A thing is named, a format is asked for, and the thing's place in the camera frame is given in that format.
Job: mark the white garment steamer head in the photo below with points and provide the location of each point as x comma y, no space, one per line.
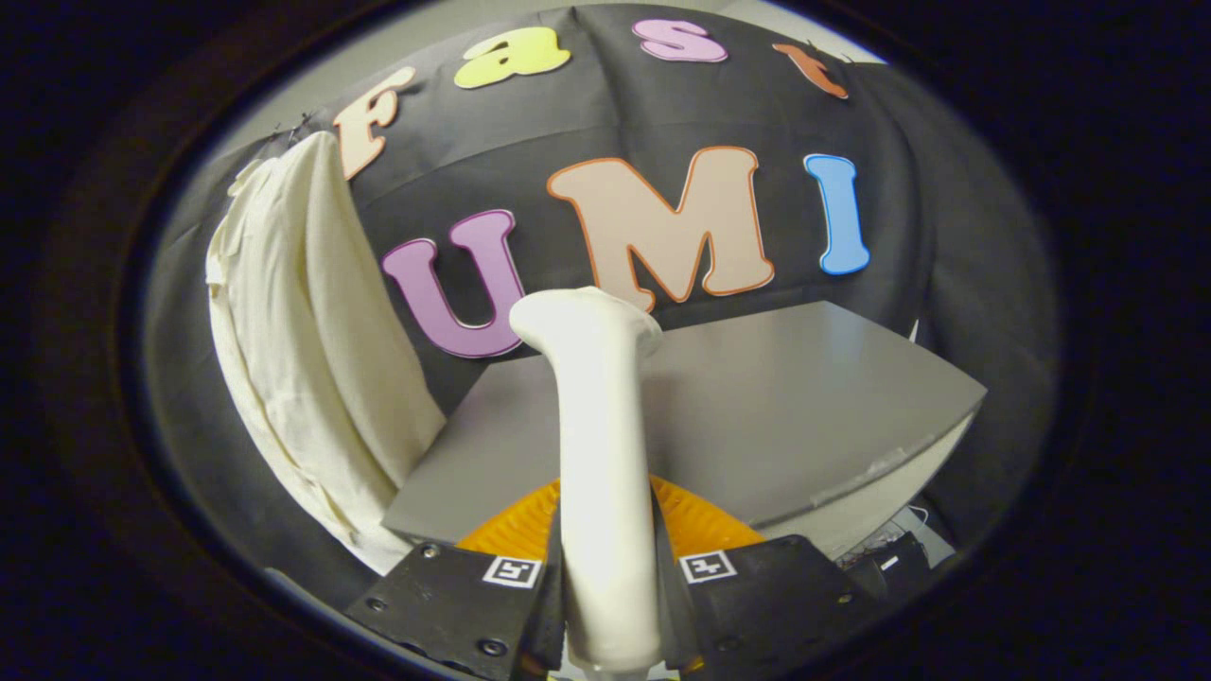
601,454

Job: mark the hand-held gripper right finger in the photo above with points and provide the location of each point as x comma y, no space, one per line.
757,605

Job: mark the cream button-up shirt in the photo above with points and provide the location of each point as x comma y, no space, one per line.
312,359

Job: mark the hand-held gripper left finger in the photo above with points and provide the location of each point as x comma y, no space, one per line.
445,605

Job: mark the white cabinet with grey top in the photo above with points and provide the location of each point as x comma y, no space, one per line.
757,416

